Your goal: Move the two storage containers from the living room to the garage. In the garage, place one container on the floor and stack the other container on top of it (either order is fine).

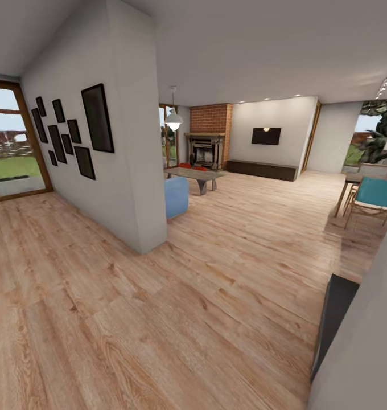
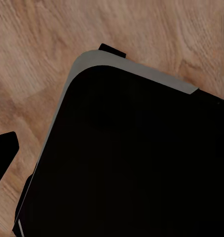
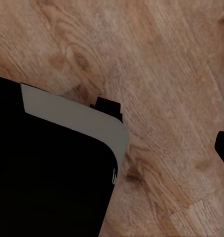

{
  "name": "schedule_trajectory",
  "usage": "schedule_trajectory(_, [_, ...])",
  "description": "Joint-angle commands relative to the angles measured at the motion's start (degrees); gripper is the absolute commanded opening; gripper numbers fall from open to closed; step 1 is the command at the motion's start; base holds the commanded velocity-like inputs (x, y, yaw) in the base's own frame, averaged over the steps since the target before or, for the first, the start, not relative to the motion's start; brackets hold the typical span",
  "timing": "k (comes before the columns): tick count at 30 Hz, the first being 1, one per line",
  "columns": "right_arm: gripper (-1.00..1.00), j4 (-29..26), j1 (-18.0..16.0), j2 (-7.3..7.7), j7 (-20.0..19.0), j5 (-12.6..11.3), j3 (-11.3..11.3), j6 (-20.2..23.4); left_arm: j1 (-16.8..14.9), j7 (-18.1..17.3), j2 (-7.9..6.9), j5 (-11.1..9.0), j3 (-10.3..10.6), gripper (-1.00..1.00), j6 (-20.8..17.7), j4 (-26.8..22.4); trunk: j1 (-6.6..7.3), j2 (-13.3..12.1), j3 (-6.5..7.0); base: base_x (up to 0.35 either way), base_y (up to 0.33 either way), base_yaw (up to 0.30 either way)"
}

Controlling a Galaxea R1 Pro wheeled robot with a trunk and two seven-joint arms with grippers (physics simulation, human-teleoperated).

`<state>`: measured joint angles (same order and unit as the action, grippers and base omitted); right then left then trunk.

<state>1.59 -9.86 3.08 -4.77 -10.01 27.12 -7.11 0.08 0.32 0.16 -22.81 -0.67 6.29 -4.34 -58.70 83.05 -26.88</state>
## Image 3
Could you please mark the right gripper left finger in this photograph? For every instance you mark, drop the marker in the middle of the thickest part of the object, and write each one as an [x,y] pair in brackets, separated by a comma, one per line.
[9,146]

